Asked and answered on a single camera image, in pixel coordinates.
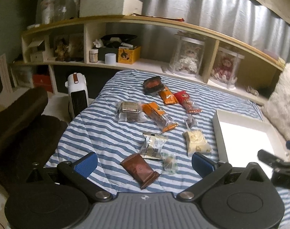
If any small clear snack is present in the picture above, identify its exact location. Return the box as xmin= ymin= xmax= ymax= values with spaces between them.
xmin=184 ymin=114 xmax=197 ymax=131

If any cream yellow snack packet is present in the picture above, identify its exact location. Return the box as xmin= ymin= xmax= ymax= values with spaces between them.
xmin=183 ymin=130 xmax=212 ymax=157

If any brown snack packet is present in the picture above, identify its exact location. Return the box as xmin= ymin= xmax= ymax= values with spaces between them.
xmin=120 ymin=154 xmax=160 ymax=189

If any white shallow box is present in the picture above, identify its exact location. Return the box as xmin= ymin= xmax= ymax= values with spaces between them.
xmin=212 ymin=110 xmax=287 ymax=178

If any long orange snack packet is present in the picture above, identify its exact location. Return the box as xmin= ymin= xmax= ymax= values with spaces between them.
xmin=142 ymin=102 xmax=178 ymax=133

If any fluffy white pillow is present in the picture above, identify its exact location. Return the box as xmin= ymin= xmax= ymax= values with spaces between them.
xmin=262 ymin=63 xmax=290 ymax=141

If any black orange snack packet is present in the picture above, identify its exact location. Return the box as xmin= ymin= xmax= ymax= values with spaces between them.
xmin=143 ymin=76 xmax=164 ymax=95

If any white cylinder cup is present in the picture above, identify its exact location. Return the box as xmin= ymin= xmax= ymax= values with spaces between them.
xmin=104 ymin=53 xmax=117 ymax=65

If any red clear snack packet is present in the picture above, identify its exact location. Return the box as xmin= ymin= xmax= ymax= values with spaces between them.
xmin=174 ymin=90 xmax=202 ymax=114

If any white doll display case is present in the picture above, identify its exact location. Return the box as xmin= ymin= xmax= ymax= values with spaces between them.
xmin=169 ymin=31 xmax=205 ymax=77

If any pink doll display case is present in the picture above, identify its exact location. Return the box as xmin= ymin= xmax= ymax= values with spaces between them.
xmin=210 ymin=47 xmax=245 ymax=90

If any yellow black box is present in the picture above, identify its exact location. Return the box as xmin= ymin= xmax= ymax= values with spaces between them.
xmin=117 ymin=47 xmax=141 ymax=65

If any small trinket on shelf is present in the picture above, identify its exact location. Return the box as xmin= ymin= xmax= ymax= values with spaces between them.
xmin=245 ymin=86 xmax=259 ymax=97

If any small jar white lid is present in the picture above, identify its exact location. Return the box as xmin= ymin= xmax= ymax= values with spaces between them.
xmin=89 ymin=49 xmax=98 ymax=63

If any black chair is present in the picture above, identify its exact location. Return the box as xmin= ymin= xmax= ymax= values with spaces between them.
xmin=0 ymin=87 xmax=67 ymax=193

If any large white box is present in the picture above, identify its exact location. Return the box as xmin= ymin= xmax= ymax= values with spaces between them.
xmin=79 ymin=0 xmax=143 ymax=18

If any clear packet dark snack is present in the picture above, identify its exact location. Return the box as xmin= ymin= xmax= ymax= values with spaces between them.
xmin=116 ymin=101 xmax=147 ymax=123

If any blue striped bed sheet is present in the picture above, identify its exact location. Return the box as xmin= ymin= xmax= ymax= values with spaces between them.
xmin=45 ymin=69 xmax=290 ymax=228

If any short orange snack packet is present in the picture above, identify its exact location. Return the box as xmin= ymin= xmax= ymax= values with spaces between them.
xmin=159 ymin=86 xmax=178 ymax=105

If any white space heater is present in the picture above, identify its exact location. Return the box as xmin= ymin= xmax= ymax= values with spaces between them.
xmin=65 ymin=72 xmax=88 ymax=118

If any wooden headboard shelf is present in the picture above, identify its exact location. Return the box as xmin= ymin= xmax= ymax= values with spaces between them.
xmin=14 ymin=15 xmax=284 ymax=105

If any green white candy packet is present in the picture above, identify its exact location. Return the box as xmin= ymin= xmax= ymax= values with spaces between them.
xmin=162 ymin=153 xmax=178 ymax=174

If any grey white snack packet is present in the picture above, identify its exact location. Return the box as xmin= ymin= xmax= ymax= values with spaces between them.
xmin=139 ymin=132 xmax=168 ymax=160

